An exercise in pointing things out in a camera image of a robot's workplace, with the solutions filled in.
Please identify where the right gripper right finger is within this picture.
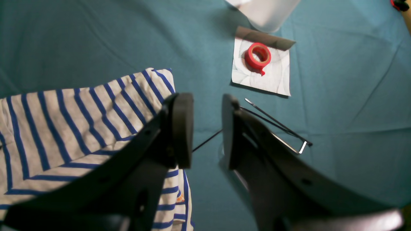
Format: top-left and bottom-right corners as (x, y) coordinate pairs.
(222, 94), (405, 231)

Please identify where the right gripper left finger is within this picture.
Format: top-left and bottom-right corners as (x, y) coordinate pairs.
(3, 93), (193, 231)

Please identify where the blue white striped T-shirt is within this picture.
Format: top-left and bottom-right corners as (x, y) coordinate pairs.
(1, 68), (176, 231)

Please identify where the metal hex key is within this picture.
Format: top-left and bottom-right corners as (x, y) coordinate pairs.
(240, 98), (314, 155)

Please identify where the teal table cloth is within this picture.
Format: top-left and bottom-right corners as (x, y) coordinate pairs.
(0, 0), (411, 231)

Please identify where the red tape roll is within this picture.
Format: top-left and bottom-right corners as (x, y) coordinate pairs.
(245, 42), (272, 76)

